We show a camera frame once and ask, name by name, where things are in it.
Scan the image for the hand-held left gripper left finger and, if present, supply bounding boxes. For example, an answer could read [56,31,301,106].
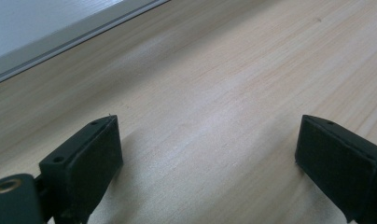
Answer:
[38,114,124,224]

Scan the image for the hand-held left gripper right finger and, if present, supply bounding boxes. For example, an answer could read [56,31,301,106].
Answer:
[294,114,377,224]

